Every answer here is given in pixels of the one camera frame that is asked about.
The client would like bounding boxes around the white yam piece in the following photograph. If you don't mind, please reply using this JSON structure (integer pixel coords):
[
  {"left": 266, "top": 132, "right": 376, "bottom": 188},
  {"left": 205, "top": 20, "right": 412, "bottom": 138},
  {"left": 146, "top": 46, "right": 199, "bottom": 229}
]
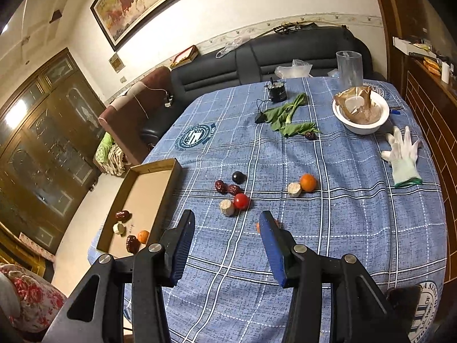
[
  {"left": 219, "top": 199, "right": 235, "bottom": 217},
  {"left": 287, "top": 182, "right": 302, "bottom": 198}
]

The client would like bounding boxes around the red tomato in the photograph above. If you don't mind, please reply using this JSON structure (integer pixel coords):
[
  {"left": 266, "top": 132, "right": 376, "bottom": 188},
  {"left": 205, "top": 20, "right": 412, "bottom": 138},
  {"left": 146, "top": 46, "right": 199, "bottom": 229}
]
[{"left": 233, "top": 193, "right": 250, "bottom": 211}]

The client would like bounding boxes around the red jujube date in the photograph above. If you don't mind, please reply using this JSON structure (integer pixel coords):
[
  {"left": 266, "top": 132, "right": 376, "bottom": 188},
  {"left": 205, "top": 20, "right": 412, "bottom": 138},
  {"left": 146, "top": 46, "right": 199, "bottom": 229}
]
[
  {"left": 227, "top": 184, "right": 243, "bottom": 196},
  {"left": 215, "top": 180, "right": 228, "bottom": 194}
]

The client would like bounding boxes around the dark plum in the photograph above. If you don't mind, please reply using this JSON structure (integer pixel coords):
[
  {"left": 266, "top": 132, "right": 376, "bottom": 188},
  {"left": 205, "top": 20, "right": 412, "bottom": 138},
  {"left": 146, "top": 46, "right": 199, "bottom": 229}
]
[{"left": 232, "top": 171, "right": 246, "bottom": 184}]

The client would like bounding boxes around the orange tangerine in box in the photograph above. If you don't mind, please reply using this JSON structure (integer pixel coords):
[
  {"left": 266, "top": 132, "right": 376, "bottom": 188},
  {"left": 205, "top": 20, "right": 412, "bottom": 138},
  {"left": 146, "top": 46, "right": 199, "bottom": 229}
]
[{"left": 136, "top": 230, "right": 149, "bottom": 245}]

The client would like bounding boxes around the dark red date in box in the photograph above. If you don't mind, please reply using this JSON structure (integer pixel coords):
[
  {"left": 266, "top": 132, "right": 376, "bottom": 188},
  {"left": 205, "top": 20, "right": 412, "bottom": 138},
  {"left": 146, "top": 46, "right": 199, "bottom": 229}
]
[{"left": 125, "top": 235, "right": 141, "bottom": 255}]

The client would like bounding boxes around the cardboard box tray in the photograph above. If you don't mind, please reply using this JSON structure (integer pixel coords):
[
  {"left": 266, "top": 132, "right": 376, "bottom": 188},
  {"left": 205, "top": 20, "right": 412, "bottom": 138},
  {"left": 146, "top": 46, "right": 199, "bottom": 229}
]
[{"left": 96, "top": 158, "right": 182, "bottom": 258}]

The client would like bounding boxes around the white yam in box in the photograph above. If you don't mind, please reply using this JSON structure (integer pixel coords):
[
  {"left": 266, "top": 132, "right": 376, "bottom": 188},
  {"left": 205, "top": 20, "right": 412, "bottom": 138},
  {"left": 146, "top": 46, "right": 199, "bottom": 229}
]
[{"left": 112, "top": 222, "right": 125, "bottom": 236}]

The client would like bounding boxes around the blue plaid tablecloth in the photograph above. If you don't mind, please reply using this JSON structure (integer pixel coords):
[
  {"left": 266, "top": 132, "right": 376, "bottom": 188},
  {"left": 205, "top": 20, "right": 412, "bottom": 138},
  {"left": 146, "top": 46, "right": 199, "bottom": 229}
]
[{"left": 146, "top": 77, "right": 447, "bottom": 342}]

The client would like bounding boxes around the green patterned cloth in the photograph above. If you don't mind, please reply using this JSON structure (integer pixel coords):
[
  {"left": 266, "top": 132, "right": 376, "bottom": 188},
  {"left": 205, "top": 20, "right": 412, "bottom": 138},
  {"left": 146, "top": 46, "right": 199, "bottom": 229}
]
[{"left": 94, "top": 132, "right": 126, "bottom": 177}]

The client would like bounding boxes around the dark date by vegetable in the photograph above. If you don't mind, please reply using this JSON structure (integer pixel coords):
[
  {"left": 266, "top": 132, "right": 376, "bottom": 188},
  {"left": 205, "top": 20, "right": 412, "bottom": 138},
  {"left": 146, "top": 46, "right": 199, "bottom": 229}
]
[{"left": 304, "top": 132, "right": 317, "bottom": 140}]

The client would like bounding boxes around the green leafy vegetable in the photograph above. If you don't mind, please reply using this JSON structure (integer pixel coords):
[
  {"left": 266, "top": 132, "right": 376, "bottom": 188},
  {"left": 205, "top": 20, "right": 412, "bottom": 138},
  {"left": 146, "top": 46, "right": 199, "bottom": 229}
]
[{"left": 263, "top": 92, "right": 320, "bottom": 138}]

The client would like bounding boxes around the brown armchair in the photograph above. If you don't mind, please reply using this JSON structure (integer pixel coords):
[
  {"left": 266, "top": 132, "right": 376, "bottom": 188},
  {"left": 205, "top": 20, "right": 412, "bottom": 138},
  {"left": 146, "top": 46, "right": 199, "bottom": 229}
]
[{"left": 98, "top": 66, "right": 172, "bottom": 166}]

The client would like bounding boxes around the floral cushion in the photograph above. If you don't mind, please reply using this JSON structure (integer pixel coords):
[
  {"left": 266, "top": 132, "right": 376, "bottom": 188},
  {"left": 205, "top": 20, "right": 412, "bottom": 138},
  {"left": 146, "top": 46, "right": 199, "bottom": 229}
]
[{"left": 1, "top": 263, "right": 67, "bottom": 334}]

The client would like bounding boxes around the white glove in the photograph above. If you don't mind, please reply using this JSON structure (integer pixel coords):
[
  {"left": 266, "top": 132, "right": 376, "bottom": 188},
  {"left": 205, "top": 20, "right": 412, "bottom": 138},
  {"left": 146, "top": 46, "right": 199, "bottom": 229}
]
[{"left": 381, "top": 126, "right": 422, "bottom": 188}]

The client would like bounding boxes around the small black device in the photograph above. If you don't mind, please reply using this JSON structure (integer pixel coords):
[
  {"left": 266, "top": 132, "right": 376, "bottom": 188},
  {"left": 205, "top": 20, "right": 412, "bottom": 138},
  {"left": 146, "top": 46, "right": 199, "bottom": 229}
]
[{"left": 266, "top": 80, "right": 286, "bottom": 103}]

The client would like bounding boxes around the white bowl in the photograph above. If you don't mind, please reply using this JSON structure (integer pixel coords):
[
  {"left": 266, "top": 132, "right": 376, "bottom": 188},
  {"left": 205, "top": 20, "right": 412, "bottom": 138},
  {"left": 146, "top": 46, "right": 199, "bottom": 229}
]
[{"left": 332, "top": 86, "right": 390, "bottom": 135}]

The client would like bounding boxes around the brown paper in bowl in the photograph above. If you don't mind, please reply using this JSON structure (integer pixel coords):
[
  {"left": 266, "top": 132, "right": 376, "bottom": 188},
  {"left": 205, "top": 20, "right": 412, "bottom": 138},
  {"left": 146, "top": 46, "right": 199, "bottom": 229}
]
[{"left": 334, "top": 86, "right": 382, "bottom": 125}]

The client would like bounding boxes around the brown wooden cabinet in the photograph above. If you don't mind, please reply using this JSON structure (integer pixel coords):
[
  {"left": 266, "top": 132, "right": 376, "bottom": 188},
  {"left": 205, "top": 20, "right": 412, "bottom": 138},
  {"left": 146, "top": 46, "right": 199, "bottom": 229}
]
[{"left": 1, "top": 49, "right": 105, "bottom": 253}]

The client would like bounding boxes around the clear plastic bag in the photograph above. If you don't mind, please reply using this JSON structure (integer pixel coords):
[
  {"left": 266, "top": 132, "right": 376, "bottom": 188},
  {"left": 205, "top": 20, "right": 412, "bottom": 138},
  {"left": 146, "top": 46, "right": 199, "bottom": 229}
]
[{"left": 274, "top": 59, "right": 313, "bottom": 79}]

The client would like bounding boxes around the clear plastic cup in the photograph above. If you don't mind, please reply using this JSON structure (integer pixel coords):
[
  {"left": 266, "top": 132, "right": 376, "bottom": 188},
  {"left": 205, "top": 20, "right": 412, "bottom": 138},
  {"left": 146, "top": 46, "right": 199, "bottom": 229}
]
[{"left": 336, "top": 50, "right": 363, "bottom": 91}]

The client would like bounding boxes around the red gift box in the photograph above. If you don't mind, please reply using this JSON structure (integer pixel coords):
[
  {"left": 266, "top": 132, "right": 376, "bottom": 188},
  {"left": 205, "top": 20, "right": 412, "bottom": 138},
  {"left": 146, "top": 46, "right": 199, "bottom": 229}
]
[{"left": 170, "top": 45, "right": 199, "bottom": 68}]

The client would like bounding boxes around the black leather sofa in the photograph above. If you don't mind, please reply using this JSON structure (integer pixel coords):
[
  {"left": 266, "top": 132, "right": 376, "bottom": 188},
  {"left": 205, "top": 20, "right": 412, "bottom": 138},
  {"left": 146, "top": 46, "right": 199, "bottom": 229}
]
[{"left": 139, "top": 23, "right": 383, "bottom": 145}]

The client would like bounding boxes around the wooden side shelf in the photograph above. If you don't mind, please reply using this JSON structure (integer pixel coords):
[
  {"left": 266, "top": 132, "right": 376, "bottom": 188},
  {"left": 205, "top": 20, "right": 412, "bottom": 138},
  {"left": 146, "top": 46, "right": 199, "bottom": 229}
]
[{"left": 388, "top": 44, "right": 456, "bottom": 283}]

